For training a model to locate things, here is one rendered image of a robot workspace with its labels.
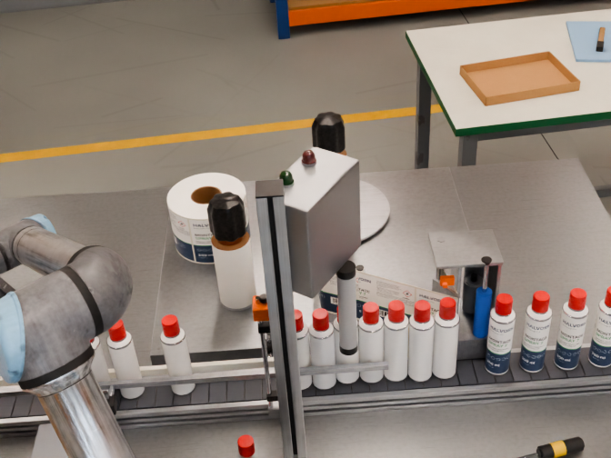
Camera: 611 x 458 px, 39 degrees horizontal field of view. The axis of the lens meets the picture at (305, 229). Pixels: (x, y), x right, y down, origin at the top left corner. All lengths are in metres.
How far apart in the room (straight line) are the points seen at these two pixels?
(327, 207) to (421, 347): 0.50
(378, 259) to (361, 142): 2.13
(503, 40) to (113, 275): 2.37
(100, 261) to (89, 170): 3.00
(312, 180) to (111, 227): 1.15
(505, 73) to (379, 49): 2.04
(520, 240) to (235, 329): 0.81
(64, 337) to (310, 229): 0.42
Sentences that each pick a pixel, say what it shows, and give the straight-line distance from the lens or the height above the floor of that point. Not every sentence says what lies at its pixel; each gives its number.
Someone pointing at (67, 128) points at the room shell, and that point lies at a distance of 4.70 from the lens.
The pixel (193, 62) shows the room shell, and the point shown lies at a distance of 5.15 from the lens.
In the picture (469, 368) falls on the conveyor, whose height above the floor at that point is 0.88.
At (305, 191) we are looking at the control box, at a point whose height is 1.47.
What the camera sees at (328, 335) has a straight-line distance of 1.76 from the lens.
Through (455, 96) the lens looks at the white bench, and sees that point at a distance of 3.03.
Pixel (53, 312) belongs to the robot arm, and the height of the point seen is 1.47.
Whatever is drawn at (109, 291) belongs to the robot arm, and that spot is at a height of 1.45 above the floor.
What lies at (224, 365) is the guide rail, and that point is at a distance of 1.91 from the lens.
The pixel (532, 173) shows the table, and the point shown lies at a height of 0.83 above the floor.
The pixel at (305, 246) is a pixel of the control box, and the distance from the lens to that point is 1.40.
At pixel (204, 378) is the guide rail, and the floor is 0.96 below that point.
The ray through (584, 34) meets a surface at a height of 0.81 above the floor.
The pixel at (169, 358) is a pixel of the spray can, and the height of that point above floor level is 1.00.
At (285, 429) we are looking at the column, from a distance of 1.75.
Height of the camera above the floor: 2.29
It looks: 38 degrees down
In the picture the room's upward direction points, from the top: 4 degrees counter-clockwise
